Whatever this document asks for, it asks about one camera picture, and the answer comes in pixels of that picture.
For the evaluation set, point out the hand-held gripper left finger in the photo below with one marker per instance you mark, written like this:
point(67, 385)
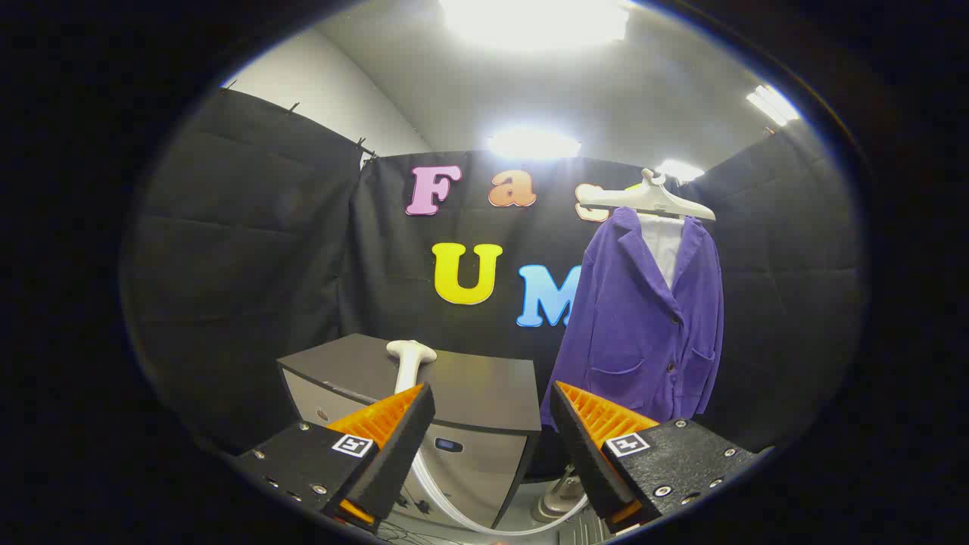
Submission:
point(394, 446)

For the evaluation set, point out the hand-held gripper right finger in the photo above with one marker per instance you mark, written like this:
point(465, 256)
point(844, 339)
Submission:
point(587, 454)

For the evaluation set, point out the white shirt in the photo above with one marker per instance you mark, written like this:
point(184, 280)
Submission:
point(664, 246)

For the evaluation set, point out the white clothes hanger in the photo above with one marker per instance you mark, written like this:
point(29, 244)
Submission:
point(643, 195)

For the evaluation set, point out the grey stand base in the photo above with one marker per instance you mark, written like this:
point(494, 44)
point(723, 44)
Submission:
point(556, 499)

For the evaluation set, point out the grey cabinet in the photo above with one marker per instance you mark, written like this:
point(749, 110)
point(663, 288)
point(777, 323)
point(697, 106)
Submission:
point(484, 386)

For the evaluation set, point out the small ceiling light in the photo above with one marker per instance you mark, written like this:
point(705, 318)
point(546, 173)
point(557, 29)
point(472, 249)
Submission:
point(679, 170)

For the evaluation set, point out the round ceiling light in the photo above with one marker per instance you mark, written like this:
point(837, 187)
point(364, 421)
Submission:
point(534, 144)

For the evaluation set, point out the rectangular ceiling light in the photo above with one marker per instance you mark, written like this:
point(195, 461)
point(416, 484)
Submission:
point(772, 104)

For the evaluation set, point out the large ceiling light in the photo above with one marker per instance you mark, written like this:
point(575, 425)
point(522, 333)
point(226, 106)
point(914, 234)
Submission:
point(534, 19)

